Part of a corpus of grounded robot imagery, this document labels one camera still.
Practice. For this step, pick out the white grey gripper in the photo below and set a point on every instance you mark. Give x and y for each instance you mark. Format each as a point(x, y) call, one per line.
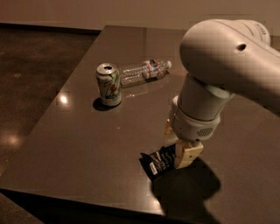
point(191, 126)

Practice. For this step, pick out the black rxbar chocolate wrapper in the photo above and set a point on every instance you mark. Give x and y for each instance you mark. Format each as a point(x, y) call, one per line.
point(158, 162)

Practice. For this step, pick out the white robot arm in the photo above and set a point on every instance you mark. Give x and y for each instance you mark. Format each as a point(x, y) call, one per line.
point(223, 58)

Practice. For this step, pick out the green white 7up can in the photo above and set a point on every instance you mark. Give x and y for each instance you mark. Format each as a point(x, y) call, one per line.
point(108, 80)

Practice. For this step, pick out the clear plastic water bottle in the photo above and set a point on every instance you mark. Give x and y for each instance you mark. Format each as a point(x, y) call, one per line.
point(147, 71)

